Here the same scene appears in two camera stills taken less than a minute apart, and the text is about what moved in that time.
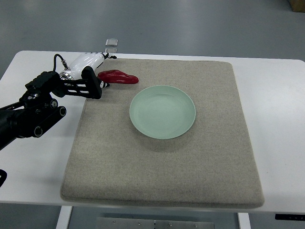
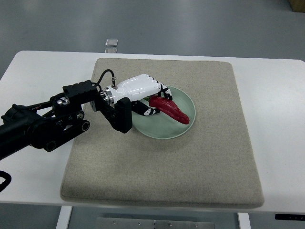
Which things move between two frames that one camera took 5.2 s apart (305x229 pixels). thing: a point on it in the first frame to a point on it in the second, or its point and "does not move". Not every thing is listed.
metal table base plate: (103, 223) does not move
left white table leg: (64, 217) does not move
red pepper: (116, 76) to (168, 107)
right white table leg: (244, 220) does not move
